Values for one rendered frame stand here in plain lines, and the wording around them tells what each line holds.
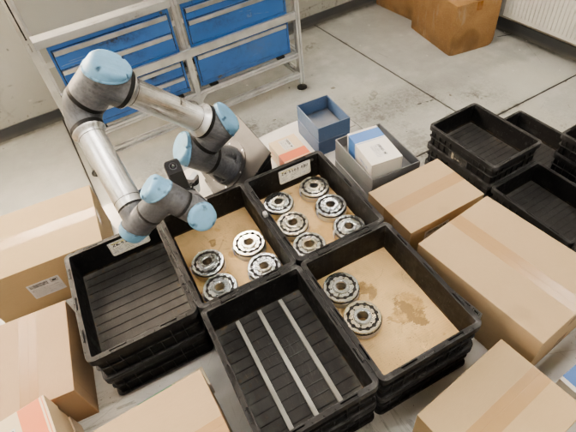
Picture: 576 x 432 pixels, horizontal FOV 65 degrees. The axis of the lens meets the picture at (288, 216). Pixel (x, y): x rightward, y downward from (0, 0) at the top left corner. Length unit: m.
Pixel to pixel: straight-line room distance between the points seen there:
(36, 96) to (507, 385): 3.63
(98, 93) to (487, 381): 1.22
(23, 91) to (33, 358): 2.81
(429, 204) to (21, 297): 1.35
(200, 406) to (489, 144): 1.82
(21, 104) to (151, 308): 2.84
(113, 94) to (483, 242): 1.11
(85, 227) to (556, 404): 1.41
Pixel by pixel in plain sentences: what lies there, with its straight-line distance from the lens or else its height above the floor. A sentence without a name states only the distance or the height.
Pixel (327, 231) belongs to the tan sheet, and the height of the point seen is 0.83.
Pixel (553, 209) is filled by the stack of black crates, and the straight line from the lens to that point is 2.35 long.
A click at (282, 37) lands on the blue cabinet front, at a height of 0.45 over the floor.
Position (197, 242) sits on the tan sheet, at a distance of 1.54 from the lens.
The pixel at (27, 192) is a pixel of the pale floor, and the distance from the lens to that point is 3.53.
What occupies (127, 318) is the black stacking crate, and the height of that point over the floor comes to 0.83.
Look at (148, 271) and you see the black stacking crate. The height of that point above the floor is 0.83.
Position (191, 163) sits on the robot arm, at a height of 0.95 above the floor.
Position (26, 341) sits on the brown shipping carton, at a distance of 1.51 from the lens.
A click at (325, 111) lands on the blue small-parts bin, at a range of 2.08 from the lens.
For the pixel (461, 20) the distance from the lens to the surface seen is 4.03.
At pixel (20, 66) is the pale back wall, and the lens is 3.94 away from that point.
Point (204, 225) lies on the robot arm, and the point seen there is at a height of 1.10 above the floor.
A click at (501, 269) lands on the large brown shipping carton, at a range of 1.37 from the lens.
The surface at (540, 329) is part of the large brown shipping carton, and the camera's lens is 1.30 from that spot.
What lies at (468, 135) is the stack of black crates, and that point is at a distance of 2.46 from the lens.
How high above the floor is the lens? 1.96
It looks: 47 degrees down
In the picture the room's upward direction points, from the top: 8 degrees counter-clockwise
